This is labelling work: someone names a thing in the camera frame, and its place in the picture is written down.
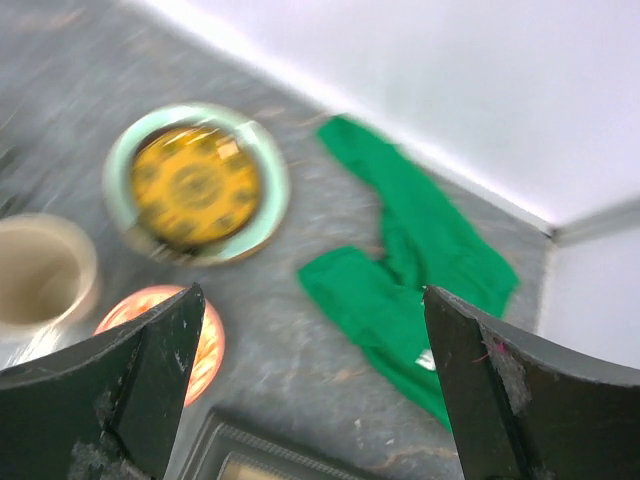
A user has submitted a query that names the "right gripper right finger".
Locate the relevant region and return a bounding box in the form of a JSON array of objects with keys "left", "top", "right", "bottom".
[{"left": 424, "top": 286, "right": 639, "bottom": 479}]

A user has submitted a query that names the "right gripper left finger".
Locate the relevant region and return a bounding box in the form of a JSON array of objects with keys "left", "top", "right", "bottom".
[{"left": 1, "top": 284, "right": 205, "bottom": 479}]

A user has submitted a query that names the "white red patterned bowl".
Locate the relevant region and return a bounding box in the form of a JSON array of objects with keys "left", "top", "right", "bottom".
[{"left": 94, "top": 285, "right": 225, "bottom": 407}]

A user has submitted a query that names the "beige cup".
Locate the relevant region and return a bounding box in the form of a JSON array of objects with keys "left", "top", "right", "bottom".
[{"left": 1, "top": 213, "right": 100, "bottom": 342}]

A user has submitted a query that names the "yellow patterned plate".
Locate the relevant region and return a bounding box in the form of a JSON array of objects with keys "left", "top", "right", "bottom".
[{"left": 131, "top": 125, "right": 262, "bottom": 247}]

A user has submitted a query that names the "black compartment box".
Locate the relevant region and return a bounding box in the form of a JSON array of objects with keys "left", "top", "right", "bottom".
[{"left": 178, "top": 409, "right": 376, "bottom": 480}]

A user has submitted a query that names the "green cloth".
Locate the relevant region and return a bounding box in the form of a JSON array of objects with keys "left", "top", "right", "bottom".
[{"left": 298, "top": 116, "right": 518, "bottom": 429}]

